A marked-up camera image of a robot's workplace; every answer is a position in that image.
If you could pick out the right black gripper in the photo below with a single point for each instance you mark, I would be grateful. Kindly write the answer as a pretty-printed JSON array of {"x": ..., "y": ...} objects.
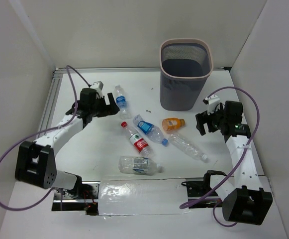
[{"x": 203, "y": 118}]

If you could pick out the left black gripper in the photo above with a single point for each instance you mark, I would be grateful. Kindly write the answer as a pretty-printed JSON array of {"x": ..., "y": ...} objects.
[{"x": 105, "y": 106}]

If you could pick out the blue label water bottle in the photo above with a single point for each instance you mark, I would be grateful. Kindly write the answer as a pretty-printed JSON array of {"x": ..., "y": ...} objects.
[{"x": 120, "y": 99}]

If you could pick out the clear unlabelled plastic bottle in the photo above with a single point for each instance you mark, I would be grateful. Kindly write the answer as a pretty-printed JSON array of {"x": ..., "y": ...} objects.
[{"x": 187, "y": 147}]

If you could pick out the wide clear labelled bottle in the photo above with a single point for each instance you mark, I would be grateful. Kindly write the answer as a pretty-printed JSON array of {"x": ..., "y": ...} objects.
[{"x": 138, "y": 165}]

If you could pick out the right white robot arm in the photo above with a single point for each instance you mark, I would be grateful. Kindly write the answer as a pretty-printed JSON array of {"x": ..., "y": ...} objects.
[{"x": 245, "y": 200}]

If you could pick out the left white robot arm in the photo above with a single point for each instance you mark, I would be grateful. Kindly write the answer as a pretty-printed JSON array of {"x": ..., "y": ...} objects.
[{"x": 36, "y": 164}]

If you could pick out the grey mesh waste bin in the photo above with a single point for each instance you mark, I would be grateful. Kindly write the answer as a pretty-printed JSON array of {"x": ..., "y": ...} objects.
[{"x": 185, "y": 65}]

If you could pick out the orange juice bottle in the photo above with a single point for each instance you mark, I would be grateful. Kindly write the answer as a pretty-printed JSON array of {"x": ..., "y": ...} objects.
[{"x": 171, "y": 124}]

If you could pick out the red label water bottle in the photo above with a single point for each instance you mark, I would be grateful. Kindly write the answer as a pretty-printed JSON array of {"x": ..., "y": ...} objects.
[{"x": 136, "y": 139}]

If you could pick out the crushed blue cap bottle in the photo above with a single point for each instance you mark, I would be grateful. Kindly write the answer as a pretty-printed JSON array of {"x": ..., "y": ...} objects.
[{"x": 151, "y": 131}]

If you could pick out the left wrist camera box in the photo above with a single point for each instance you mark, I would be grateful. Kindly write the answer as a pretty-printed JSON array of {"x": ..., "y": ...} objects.
[{"x": 98, "y": 86}]

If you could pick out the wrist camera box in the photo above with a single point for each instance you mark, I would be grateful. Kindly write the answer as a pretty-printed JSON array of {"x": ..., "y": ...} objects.
[
  {"x": 98, "y": 86},
  {"x": 212, "y": 103}
]

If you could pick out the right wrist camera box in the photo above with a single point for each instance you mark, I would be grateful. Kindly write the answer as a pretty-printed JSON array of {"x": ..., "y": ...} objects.
[{"x": 212, "y": 103}]

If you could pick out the back aluminium rail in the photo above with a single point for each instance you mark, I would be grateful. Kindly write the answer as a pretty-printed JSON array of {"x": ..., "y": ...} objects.
[{"x": 124, "y": 69}]

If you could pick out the left aluminium rail frame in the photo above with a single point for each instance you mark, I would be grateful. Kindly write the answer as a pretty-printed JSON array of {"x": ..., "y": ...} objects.
[{"x": 48, "y": 111}]

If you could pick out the front base mounting rail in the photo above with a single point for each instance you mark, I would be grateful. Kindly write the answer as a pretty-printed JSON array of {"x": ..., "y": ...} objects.
[{"x": 136, "y": 197}]

